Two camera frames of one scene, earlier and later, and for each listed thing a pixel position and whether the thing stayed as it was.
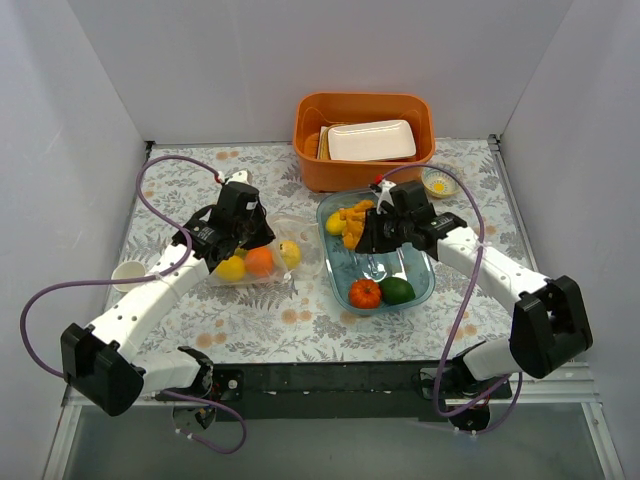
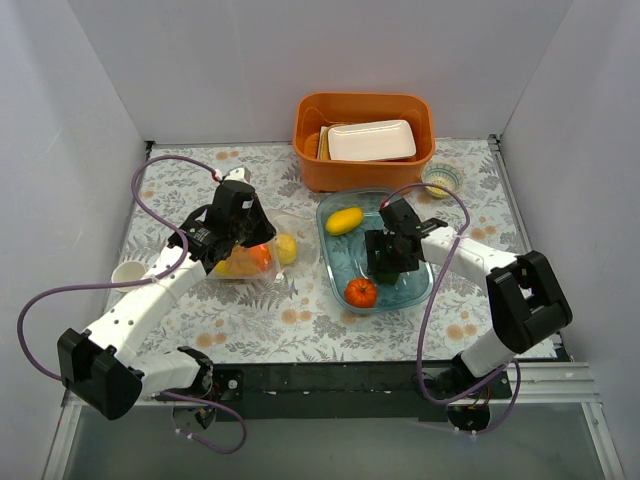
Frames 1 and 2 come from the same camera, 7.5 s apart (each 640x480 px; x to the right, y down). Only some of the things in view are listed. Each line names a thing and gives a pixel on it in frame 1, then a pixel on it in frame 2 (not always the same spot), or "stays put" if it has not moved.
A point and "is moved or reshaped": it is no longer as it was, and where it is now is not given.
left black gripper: x=255 y=228 stays put
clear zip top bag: x=293 y=250 stays put
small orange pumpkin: x=364 y=293 stays put
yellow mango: x=334 y=223 stays put
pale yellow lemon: x=290 y=251 is moved or reshaped
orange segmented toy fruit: x=354 y=217 → x=240 y=263
